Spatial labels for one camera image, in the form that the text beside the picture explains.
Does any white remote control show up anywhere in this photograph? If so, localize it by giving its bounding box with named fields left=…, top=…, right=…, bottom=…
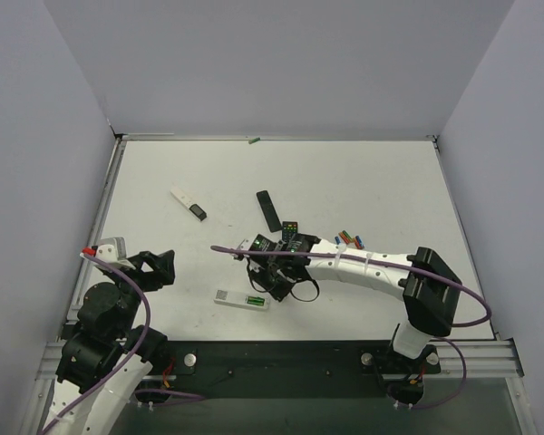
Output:
left=213, top=289, right=270, bottom=311

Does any slim black remote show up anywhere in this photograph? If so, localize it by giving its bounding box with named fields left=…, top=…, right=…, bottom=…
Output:
left=256, top=190, right=282, bottom=232

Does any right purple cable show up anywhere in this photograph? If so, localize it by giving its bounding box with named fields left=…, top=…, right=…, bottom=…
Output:
left=210, top=244, right=493, bottom=411

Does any black remote with buttons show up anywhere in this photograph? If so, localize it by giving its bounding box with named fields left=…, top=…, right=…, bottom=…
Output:
left=281, top=221, right=298, bottom=243

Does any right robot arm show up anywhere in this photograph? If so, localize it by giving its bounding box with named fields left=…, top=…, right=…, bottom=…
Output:
left=239, top=234, right=461, bottom=360

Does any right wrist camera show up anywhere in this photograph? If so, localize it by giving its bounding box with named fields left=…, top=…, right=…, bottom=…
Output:
left=233, top=237, right=255, bottom=261

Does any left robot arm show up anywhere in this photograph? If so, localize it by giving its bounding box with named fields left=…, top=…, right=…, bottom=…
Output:
left=41, top=244, right=176, bottom=434

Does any aluminium frame rail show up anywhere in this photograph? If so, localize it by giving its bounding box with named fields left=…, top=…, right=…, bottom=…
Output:
left=34, top=340, right=524, bottom=380

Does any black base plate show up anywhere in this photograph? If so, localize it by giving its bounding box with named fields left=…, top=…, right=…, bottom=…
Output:
left=144, top=340, right=441, bottom=399

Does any white remote with display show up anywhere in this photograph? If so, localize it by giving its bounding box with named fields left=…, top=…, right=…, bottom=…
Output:
left=170, top=186, right=208, bottom=222

